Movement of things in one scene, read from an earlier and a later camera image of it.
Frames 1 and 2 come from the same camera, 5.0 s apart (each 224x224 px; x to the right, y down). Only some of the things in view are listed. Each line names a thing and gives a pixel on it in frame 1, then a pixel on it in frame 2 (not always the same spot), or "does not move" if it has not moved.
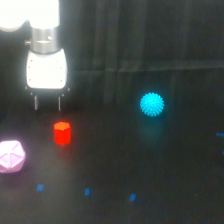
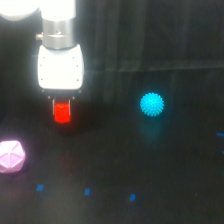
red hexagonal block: (62, 133) -> (62, 112)
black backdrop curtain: (119, 51) does not move
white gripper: (46, 71) -> (60, 69)
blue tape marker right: (132, 197) does not move
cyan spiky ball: (151, 104) does not move
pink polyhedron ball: (12, 156) does not move
